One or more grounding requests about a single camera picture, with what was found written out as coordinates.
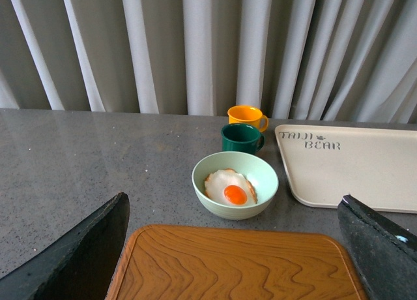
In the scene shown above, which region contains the fake fried egg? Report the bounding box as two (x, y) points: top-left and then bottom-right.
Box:
(204, 168), (257, 207)

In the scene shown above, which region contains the wooden tray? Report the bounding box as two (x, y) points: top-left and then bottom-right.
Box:
(107, 225), (367, 299)

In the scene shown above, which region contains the yellow enamel mug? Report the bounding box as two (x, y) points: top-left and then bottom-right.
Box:
(227, 105), (269, 132)

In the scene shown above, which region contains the dark green enamel mug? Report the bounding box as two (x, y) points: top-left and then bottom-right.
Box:
(221, 123), (265, 155)

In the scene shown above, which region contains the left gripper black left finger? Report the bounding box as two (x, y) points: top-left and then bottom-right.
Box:
(1, 192), (130, 299)

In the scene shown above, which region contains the light green bowl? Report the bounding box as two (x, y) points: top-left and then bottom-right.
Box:
(192, 151), (279, 220)

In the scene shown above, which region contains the grey curtain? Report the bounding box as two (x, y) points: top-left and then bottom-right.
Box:
(1, 0), (416, 123)

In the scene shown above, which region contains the cream bear tray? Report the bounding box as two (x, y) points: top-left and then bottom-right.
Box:
(275, 125), (416, 214)

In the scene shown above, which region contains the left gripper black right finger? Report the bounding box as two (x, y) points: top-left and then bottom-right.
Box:
(337, 195), (416, 299)

